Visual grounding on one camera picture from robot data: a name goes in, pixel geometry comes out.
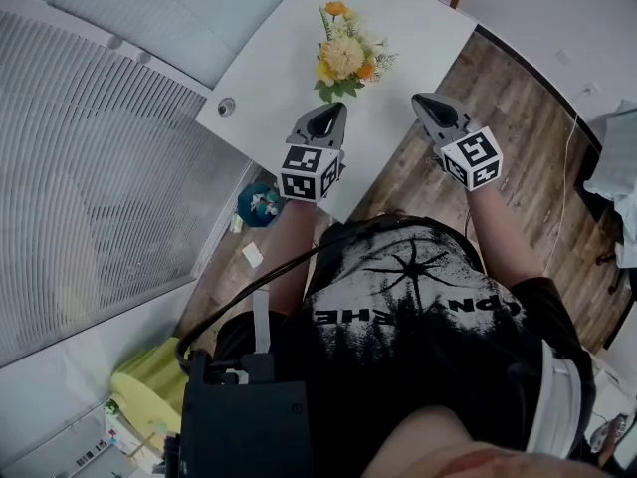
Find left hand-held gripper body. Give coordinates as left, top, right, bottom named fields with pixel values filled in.
left=279, top=135, right=346, bottom=203

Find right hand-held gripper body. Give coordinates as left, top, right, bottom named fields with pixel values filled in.
left=432, top=117, right=504, bottom=192

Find yellow orange flowers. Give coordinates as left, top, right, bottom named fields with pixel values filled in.
left=313, top=0, right=399, bottom=105

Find person's right forearm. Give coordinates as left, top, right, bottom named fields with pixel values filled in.
left=466, top=185, right=544, bottom=291

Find person's left forearm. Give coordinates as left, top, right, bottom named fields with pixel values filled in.
left=265, top=195, right=319, bottom=316

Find white round table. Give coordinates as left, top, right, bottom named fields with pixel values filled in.
left=195, top=0, right=479, bottom=224

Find teal trash bin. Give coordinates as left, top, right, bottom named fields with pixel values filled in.
left=237, top=181, right=288, bottom=230

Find white paper sheet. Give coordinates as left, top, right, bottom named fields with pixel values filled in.
left=241, top=241, right=266, bottom=270

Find black box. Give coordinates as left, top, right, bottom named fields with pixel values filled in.
left=573, top=141, right=617, bottom=224

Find pale cloth covered table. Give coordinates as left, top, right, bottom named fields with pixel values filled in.
left=583, top=100, right=637, bottom=269

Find black office chair base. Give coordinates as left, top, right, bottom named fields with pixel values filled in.
left=595, top=246, right=632, bottom=297

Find person's black printed t-shirt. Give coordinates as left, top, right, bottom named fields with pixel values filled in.
left=298, top=214, right=598, bottom=467

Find striped frosted glass partition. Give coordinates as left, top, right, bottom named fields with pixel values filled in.
left=0, top=10, right=256, bottom=368

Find black chest pack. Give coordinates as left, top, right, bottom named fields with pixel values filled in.
left=177, top=350, right=313, bottom=478

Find yellow-green pleated stool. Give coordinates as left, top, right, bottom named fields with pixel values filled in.
left=109, top=336, right=193, bottom=453

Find person's face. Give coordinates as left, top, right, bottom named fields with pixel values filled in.
left=357, top=404, right=618, bottom=478

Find white shelf unit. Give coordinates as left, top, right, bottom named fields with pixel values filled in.
left=0, top=400, right=165, bottom=478

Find thin white floor cable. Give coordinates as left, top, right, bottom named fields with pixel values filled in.
left=543, top=111, right=581, bottom=274

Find black cable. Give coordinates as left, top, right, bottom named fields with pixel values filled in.
left=174, top=216, right=429, bottom=372

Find white shoulder strap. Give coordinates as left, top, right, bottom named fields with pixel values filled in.
left=525, top=341, right=583, bottom=460
left=252, top=289, right=273, bottom=356

